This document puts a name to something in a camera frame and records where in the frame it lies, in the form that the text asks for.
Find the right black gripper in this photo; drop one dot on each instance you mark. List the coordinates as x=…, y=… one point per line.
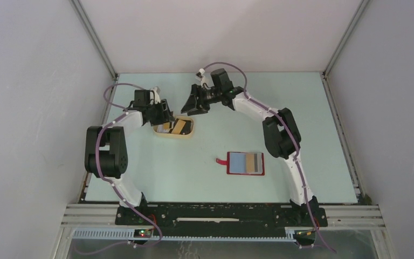
x=202, y=107

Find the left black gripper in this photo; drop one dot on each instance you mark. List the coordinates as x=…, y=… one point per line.
x=165, y=116

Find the beige oval tray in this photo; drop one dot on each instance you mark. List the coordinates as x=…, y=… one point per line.
x=176, y=131

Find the red card holder wallet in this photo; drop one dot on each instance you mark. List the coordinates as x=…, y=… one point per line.
x=235, y=163

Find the gold black card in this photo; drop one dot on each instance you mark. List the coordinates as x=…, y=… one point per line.
x=252, y=163

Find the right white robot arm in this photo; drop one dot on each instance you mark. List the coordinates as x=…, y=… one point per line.
x=281, y=134

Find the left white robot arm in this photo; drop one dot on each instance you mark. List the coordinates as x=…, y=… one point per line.
x=106, y=154

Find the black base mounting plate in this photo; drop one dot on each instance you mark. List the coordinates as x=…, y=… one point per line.
x=235, y=220

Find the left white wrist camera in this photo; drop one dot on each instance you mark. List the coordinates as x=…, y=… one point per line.
x=155, y=95

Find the aluminium frame rail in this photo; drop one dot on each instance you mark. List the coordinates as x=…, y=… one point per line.
x=101, y=218

